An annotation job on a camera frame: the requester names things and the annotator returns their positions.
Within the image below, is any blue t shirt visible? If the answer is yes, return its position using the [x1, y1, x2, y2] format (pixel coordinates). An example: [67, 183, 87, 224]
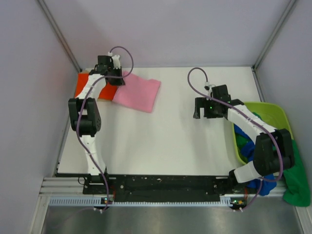
[234, 124, 277, 196]

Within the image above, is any left aluminium frame post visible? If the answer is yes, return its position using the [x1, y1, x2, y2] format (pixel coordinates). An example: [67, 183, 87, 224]
[35, 0, 82, 73]

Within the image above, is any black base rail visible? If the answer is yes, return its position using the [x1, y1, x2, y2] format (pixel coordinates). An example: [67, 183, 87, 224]
[83, 174, 238, 203]

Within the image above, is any aluminium frame post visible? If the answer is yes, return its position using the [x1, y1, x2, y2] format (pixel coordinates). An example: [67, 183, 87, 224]
[252, 0, 298, 72]
[35, 0, 82, 73]

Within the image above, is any green t shirt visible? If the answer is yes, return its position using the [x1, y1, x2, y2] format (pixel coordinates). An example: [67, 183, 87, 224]
[234, 125, 311, 207]

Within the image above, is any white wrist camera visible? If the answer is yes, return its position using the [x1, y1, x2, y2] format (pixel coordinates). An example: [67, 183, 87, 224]
[204, 82, 215, 92]
[107, 52, 121, 69]

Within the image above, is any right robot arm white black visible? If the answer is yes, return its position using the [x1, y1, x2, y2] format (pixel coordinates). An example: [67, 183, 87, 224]
[193, 83, 295, 193]

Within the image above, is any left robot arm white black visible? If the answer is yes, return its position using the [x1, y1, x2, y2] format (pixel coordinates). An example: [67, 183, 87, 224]
[68, 52, 125, 176]

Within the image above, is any grey slotted cable duct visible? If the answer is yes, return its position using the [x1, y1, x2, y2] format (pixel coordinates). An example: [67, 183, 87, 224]
[49, 194, 243, 208]

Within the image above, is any right aluminium frame post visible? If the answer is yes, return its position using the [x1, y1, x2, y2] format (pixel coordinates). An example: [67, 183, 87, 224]
[252, 0, 298, 72]

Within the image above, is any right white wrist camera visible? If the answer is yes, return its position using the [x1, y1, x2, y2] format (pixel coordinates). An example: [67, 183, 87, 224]
[204, 82, 215, 92]

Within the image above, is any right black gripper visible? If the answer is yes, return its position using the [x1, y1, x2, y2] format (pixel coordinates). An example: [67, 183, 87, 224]
[194, 97, 223, 119]

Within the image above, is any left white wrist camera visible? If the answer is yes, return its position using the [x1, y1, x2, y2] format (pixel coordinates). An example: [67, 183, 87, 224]
[107, 52, 121, 69]

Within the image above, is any folded orange t shirt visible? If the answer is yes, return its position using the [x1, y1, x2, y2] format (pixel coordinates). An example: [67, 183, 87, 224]
[75, 73, 118, 101]

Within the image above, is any pink t shirt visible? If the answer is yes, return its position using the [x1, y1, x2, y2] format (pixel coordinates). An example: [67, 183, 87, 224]
[113, 74, 161, 113]

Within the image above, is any green plastic basket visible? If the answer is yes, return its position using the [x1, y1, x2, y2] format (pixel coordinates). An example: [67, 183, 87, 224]
[232, 102, 294, 165]

